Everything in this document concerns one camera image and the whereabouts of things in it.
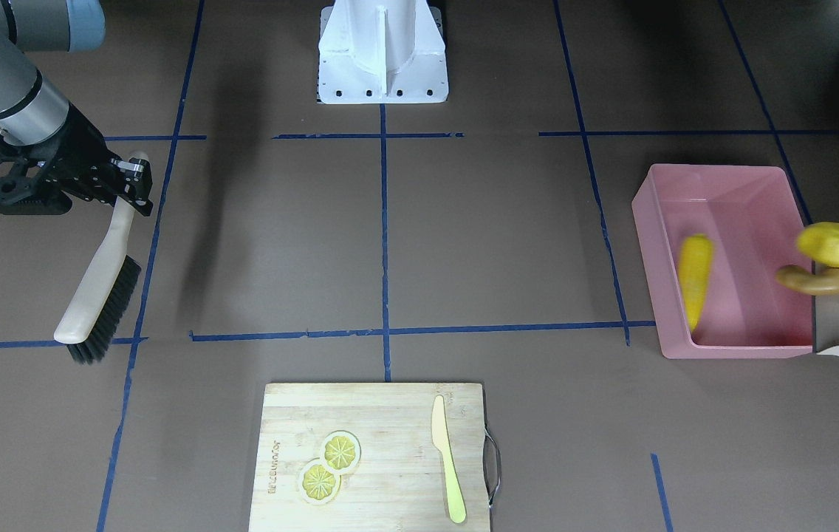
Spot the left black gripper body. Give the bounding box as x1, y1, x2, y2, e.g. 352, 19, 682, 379
0, 104, 114, 216

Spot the cream brush with black bristles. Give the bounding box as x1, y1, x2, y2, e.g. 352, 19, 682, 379
53, 151, 151, 365

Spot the yellow toy corn cob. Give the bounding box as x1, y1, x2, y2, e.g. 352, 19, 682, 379
677, 233, 714, 331

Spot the brown toy ginger root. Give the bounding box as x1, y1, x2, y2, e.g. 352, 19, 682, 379
775, 264, 839, 296

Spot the yellow toy potato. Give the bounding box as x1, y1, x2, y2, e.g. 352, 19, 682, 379
795, 222, 839, 268

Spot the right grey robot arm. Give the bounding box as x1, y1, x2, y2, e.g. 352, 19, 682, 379
0, 1, 153, 216

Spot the pink plastic bin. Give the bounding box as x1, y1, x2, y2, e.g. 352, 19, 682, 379
631, 164, 812, 359

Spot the lemon slice near board centre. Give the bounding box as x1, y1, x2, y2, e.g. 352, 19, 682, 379
321, 430, 362, 475

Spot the lemon slice near board edge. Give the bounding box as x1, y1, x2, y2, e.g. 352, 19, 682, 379
297, 460, 342, 505

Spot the yellow plastic toy knife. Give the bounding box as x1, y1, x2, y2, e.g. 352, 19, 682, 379
431, 395, 467, 523

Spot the bamboo cutting board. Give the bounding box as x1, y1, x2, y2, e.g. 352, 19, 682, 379
247, 383, 494, 531

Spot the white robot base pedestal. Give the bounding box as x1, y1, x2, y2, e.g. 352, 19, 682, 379
316, 1, 450, 105

